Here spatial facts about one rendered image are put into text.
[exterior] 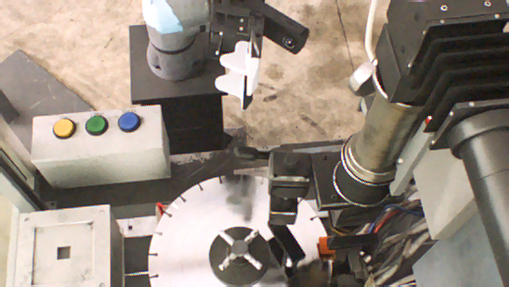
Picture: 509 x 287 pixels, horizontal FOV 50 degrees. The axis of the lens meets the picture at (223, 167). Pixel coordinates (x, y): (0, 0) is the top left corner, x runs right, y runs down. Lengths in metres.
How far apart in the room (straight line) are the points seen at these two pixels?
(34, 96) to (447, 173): 2.05
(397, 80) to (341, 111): 1.79
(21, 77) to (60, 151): 1.33
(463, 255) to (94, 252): 0.70
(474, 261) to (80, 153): 0.84
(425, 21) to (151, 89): 1.05
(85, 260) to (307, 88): 1.47
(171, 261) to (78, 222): 0.22
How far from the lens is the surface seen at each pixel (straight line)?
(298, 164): 0.72
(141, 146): 1.16
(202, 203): 1.03
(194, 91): 1.40
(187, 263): 0.99
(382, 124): 0.58
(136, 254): 1.22
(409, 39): 0.46
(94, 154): 1.17
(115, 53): 2.48
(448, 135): 0.42
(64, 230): 1.12
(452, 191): 0.55
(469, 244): 0.58
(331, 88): 2.33
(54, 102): 2.37
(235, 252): 0.94
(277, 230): 0.93
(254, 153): 0.77
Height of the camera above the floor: 1.90
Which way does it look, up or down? 64 degrees down
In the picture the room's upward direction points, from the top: 4 degrees counter-clockwise
